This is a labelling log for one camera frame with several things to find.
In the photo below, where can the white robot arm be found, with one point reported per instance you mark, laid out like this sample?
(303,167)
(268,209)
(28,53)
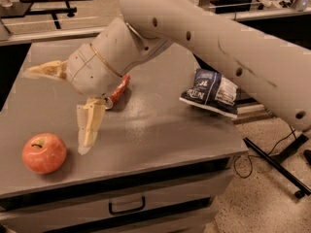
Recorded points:
(269,69)

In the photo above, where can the metal railing frame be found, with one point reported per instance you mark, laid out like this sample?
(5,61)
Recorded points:
(94,15)

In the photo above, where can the crushed red soda can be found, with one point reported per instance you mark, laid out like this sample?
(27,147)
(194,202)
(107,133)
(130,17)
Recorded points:
(112,100)

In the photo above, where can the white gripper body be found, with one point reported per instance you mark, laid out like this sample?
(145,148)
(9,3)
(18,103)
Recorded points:
(87,72)

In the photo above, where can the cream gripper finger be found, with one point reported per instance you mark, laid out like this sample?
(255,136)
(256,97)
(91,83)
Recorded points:
(53,70)
(89,118)

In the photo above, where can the black drawer handle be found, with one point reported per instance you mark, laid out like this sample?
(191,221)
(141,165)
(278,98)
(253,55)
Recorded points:
(126,205)

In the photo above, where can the grey drawer front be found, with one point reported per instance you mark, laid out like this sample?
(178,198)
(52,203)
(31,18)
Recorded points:
(182,205)

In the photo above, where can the grey side shelf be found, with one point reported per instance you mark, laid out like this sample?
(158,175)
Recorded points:
(250,110)

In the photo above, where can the red apple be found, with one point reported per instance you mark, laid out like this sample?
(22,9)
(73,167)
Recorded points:
(44,153)

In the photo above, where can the black floor stand base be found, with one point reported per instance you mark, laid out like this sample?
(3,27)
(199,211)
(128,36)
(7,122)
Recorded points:
(276,162)

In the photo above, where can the blue chip bag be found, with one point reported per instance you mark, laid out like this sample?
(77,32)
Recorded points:
(213,92)

